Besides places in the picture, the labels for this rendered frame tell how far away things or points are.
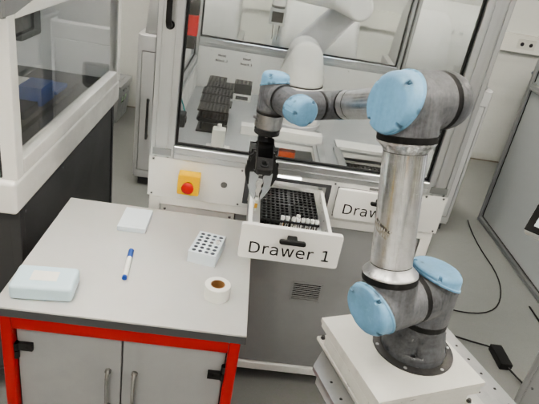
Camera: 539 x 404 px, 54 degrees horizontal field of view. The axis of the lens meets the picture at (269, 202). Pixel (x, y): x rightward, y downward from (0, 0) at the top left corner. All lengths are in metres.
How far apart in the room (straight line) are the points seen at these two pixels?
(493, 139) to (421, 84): 4.58
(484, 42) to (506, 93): 3.69
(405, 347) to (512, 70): 4.34
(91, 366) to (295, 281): 0.83
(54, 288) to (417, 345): 0.87
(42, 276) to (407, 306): 0.88
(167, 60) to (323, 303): 1.06
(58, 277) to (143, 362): 0.31
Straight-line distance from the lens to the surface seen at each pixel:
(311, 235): 1.49
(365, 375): 1.23
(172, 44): 1.67
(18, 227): 1.84
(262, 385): 2.31
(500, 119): 5.51
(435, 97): 1.01
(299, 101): 1.29
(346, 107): 1.33
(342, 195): 1.80
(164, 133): 1.75
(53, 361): 1.56
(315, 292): 2.04
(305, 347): 2.22
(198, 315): 1.40
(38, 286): 1.42
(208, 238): 1.64
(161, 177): 1.81
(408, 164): 1.03
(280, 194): 1.74
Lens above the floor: 1.65
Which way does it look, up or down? 27 degrees down
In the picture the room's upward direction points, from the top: 10 degrees clockwise
